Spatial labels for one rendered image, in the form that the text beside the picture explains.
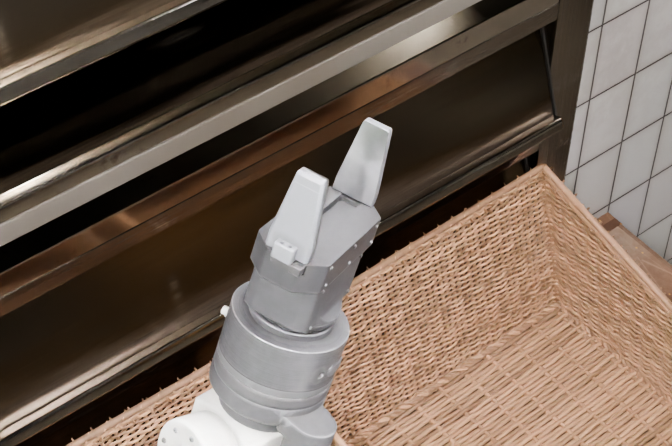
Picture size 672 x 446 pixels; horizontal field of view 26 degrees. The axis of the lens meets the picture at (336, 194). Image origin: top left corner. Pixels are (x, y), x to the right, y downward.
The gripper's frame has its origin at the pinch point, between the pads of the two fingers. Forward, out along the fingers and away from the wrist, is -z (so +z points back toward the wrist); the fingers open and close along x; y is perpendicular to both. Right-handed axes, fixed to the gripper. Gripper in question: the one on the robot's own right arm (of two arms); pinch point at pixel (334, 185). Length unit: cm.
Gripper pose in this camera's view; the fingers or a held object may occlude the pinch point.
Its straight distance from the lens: 98.9
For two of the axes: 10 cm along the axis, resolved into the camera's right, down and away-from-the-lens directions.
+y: -8.7, -4.3, 2.4
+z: -2.8, 8.3, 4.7
